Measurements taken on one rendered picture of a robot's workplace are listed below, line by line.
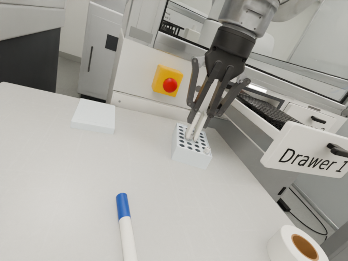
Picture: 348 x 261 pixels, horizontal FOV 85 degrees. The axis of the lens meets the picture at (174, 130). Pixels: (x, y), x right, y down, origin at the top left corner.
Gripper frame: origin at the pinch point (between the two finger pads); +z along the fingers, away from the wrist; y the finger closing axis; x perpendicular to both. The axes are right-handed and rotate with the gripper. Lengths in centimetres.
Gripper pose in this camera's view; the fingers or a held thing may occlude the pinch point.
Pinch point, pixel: (196, 125)
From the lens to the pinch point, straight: 44.1
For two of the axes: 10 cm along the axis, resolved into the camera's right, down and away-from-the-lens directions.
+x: 0.1, -4.4, 9.0
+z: -3.4, 8.4, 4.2
